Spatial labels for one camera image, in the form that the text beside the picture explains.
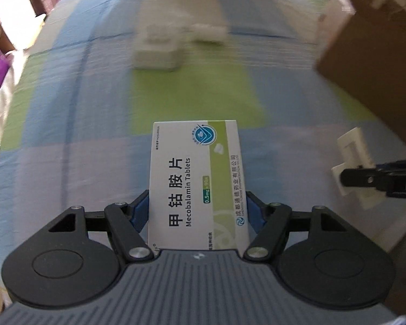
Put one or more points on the white pill bottle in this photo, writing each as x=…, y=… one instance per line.
x=209, y=33

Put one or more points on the white power adapter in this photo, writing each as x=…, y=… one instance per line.
x=158, y=47

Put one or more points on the large cardboard box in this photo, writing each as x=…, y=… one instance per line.
x=362, y=49

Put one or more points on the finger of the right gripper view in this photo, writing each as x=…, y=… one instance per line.
x=362, y=177

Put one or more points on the checkered tablecloth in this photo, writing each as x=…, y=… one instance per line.
x=79, y=127

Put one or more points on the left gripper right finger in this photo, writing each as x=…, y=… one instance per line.
x=270, y=224

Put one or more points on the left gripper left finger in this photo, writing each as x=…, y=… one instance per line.
x=125, y=221

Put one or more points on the mecobalamin tablets box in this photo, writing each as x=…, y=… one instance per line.
x=197, y=197

